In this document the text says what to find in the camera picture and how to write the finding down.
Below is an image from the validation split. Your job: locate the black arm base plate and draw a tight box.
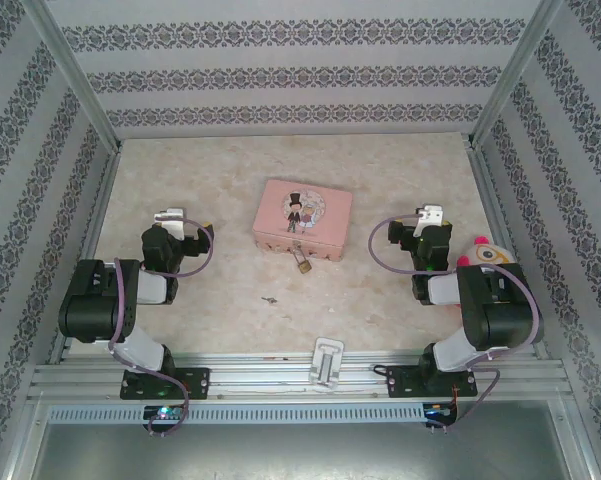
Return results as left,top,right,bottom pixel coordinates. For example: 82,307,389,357
385,363,479,400
119,367,212,404

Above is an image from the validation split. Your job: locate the white plush toy with glasses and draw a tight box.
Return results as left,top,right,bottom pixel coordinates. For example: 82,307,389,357
456,235,519,270

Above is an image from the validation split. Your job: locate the aluminium side rail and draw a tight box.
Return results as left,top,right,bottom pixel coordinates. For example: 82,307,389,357
48,144,124,362
465,142,552,361

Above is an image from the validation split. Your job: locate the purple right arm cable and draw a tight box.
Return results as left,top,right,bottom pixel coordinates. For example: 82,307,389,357
368,212,542,432

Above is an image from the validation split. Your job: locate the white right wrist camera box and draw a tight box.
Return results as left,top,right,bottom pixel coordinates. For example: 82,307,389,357
413,203,447,237

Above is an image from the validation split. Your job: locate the white plastic rail bracket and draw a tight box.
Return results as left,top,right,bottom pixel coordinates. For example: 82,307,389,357
306,337,347,393

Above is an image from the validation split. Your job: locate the grey metal sheet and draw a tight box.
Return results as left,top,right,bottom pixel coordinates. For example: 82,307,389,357
29,422,594,480

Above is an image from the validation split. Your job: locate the aluminium frame post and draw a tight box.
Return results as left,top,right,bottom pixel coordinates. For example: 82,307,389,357
22,0,124,151
467,0,567,147

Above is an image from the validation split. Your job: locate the pink wedding couple tin box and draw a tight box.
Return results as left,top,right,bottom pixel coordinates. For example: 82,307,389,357
252,179,354,264

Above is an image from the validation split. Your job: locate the small circuit board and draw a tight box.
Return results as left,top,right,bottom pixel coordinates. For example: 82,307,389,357
143,404,187,427
424,401,459,429

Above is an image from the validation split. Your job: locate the grey slotted cable duct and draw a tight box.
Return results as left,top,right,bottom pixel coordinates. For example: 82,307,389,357
46,403,427,426

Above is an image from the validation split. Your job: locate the aluminium front rail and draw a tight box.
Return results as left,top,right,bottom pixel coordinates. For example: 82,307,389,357
27,349,567,402

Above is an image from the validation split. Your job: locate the small brass padlock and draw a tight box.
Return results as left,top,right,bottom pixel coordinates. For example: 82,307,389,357
292,241,313,275

